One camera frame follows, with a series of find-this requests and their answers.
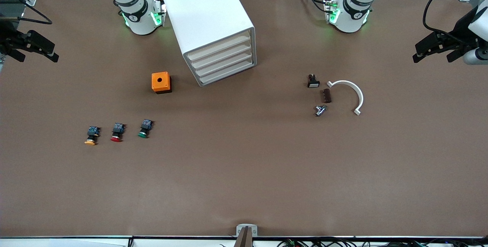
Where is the black cable bundle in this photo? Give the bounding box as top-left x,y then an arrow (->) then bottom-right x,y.
219,237 -> 488,247

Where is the red push button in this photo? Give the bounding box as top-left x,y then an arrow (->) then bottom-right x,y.
110,123 -> 126,143

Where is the green push button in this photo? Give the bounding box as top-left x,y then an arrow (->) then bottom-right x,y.
137,119 -> 154,139

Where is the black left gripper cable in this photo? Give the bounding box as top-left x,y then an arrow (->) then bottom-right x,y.
422,0 -> 469,46

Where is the white curved plastic bracket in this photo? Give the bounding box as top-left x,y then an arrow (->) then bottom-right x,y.
327,80 -> 364,116

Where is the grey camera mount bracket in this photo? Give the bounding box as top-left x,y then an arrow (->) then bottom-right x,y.
236,224 -> 258,247

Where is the white drawer cabinet housing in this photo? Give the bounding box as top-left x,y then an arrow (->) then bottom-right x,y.
160,0 -> 257,87

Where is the white table edge rail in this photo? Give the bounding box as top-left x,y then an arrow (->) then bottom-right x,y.
0,236 -> 488,247

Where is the brown table cover mat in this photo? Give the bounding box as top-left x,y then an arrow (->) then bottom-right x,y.
0,0 -> 488,238

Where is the orange button enclosure box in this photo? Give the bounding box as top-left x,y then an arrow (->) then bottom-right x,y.
151,72 -> 172,94

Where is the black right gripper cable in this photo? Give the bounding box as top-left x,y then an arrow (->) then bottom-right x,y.
0,10 -> 53,25

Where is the yellow push button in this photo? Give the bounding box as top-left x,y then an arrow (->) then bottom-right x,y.
84,126 -> 101,146

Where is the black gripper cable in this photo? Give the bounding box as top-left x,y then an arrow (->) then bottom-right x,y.
422,0 -> 469,46
0,10 -> 53,25

